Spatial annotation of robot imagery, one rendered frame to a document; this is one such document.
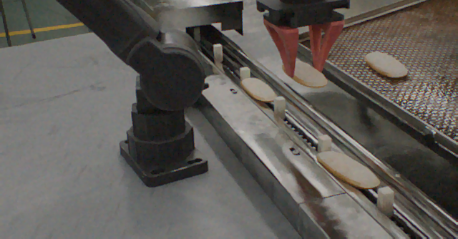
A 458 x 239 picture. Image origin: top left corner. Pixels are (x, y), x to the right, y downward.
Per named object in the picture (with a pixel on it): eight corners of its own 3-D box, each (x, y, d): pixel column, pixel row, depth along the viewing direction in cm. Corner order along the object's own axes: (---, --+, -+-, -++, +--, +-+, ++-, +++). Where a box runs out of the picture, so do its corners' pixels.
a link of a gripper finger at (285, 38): (336, 78, 81) (336, 5, 77) (285, 88, 79) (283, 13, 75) (313, 62, 87) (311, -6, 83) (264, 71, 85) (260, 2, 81)
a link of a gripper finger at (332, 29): (346, 76, 81) (346, 3, 77) (294, 86, 79) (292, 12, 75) (321, 60, 87) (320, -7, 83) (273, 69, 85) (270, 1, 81)
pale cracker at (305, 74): (275, 67, 87) (275, 59, 87) (300, 62, 88) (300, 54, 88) (307, 91, 78) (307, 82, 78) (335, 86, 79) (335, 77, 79)
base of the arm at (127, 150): (118, 151, 89) (148, 189, 79) (111, 97, 86) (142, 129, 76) (175, 137, 92) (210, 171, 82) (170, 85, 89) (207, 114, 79)
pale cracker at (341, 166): (308, 158, 78) (308, 150, 78) (333, 150, 80) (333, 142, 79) (361, 194, 70) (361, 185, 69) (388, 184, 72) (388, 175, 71)
